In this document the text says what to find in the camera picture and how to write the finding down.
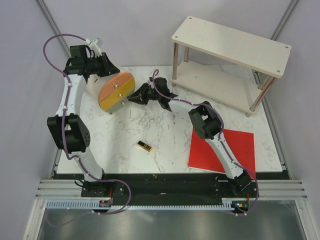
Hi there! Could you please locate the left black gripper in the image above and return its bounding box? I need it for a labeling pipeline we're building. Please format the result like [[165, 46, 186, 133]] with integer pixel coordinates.
[[85, 53, 120, 79]]

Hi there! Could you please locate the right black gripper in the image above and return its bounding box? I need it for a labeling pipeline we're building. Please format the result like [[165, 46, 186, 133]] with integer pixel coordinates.
[[127, 83, 161, 106]]

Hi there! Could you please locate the grey bottom drawer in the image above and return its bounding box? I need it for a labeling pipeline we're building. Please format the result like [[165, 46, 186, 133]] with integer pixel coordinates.
[[107, 97, 128, 114]]

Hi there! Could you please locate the cream drawer organizer shell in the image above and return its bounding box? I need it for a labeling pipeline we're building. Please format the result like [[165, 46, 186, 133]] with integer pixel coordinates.
[[85, 57, 127, 102]]

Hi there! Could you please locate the orange top drawer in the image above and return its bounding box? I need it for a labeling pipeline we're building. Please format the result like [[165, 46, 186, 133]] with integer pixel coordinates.
[[98, 72, 133, 102]]

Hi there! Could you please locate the yellow drawer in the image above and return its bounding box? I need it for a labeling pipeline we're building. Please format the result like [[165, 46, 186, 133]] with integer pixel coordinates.
[[98, 78, 136, 112]]

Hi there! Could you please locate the gold black lipstick box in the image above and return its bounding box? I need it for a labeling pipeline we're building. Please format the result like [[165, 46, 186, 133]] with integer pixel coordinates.
[[137, 140, 153, 152]]

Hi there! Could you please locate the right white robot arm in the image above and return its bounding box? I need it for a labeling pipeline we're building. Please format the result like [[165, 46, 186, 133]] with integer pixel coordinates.
[[127, 77, 252, 197]]

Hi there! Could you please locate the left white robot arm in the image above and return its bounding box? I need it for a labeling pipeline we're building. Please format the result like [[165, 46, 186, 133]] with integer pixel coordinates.
[[47, 38, 120, 197]]

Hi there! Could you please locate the red notebook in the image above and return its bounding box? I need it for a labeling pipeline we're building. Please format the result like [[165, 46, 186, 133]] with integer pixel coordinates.
[[188, 129, 256, 174]]

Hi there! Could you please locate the cream two-tier shelf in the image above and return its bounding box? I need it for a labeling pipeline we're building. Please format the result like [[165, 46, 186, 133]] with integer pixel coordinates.
[[171, 16, 292, 117]]

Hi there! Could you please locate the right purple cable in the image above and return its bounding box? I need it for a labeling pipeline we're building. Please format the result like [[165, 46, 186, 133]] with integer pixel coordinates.
[[152, 69, 261, 216]]

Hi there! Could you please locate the purple cable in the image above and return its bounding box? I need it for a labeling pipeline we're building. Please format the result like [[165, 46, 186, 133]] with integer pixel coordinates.
[[42, 33, 133, 216], [152, 69, 261, 216]]

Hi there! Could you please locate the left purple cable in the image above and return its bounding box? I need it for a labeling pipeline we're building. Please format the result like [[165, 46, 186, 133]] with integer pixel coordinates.
[[42, 33, 133, 216]]

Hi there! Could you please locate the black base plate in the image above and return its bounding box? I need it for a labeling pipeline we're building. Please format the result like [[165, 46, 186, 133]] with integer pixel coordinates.
[[75, 173, 258, 201]]

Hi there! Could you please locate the white slotted cable duct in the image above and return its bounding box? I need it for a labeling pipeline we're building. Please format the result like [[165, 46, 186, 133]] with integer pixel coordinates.
[[45, 199, 250, 211]]

